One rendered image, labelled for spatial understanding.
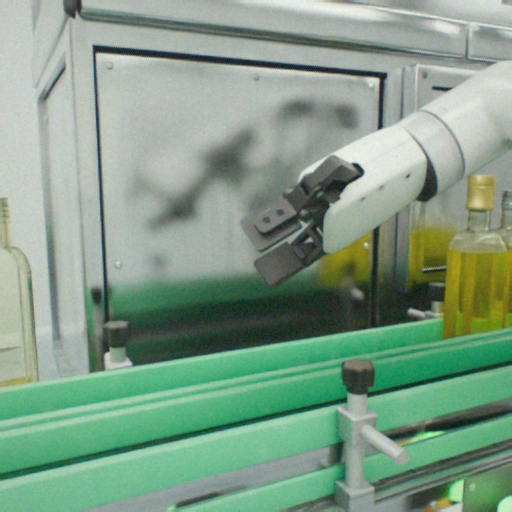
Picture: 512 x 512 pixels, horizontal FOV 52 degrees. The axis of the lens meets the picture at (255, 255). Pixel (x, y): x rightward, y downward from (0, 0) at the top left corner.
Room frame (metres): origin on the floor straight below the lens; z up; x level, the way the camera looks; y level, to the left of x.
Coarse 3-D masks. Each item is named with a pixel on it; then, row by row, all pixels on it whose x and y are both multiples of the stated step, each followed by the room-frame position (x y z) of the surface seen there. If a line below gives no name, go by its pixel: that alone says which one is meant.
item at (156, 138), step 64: (64, 0) 0.60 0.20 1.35; (128, 0) 0.62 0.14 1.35; (192, 0) 0.66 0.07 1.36; (256, 0) 0.69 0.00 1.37; (320, 0) 0.73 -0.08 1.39; (384, 0) 0.80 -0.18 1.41; (448, 0) 0.86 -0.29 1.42; (64, 64) 0.75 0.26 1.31; (128, 64) 0.65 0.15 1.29; (192, 64) 0.69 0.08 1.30; (256, 64) 0.74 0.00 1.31; (320, 64) 0.76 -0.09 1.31; (384, 64) 0.80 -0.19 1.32; (448, 64) 0.86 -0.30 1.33; (64, 128) 0.80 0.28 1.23; (128, 128) 0.65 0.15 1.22; (192, 128) 0.69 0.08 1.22; (256, 128) 0.73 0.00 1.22; (320, 128) 0.77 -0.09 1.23; (384, 128) 0.81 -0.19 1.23; (64, 192) 0.84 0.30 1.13; (128, 192) 0.65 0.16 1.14; (192, 192) 0.69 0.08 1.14; (256, 192) 0.73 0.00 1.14; (64, 256) 0.91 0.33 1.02; (128, 256) 0.65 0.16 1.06; (192, 256) 0.69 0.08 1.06; (256, 256) 0.73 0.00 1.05; (384, 256) 0.81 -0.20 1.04; (64, 320) 0.98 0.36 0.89; (128, 320) 0.65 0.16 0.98; (192, 320) 0.69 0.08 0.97; (256, 320) 0.73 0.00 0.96; (320, 320) 0.77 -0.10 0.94; (384, 320) 0.81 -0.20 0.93
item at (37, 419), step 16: (464, 336) 0.63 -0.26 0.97; (480, 336) 0.64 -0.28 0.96; (496, 336) 0.65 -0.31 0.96; (384, 352) 0.58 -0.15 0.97; (400, 352) 0.58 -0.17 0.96; (416, 352) 0.59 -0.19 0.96; (304, 368) 0.53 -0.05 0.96; (320, 368) 0.54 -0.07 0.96; (208, 384) 0.49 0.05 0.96; (224, 384) 0.49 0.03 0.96; (240, 384) 0.50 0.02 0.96; (128, 400) 0.45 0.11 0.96; (144, 400) 0.45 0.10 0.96; (160, 400) 0.46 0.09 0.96; (32, 416) 0.42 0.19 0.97; (48, 416) 0.42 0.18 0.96; (64, 416) 0.42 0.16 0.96; (80, 416) 0.43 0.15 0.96
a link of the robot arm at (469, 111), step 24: (480, 72) 0.50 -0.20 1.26; (504, 72) 0.47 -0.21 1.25; (456, 96) 0.48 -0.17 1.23; (480, 96) 0.47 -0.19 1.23; (504, 96) 0.44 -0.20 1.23; (456, 120) 0.46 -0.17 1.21; (480, 120) 0.46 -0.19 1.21; (504, 120) 0.44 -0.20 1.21; (480, 144) 0.46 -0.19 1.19; (504, 144) 0.47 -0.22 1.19
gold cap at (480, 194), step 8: (472, 176) 0.68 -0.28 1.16; (480, 176) 0.67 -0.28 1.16; (488, 176) 0.67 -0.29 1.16; (472, 184) 0.68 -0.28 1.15; (480, 184) 0.67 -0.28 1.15; (488, 184) 0.67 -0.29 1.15; (472, 192) 0.68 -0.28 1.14; (480, 192) 0.67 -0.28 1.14; (488, 192) 0.67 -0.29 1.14; (472, 200) 0.68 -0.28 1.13; (480, 200) 0.67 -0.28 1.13; (488, 200) 0.67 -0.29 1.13; (472, 208) 0.68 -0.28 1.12; (480, 208) 0.67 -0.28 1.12; (488, 208) 0.67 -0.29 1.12
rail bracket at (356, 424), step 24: (360, 360) 0.43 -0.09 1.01; (360, 384) 0.41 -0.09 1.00; (360, 408) 0.42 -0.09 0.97; (336, 432) 0.43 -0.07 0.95; (360, 432) 0.41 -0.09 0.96; (360, 456) 0.42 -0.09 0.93; (408, 456) 0.37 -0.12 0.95; (336, 480) 0.43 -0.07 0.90; (360, 480) 0.42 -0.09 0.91; (360, 504) 0.41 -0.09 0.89
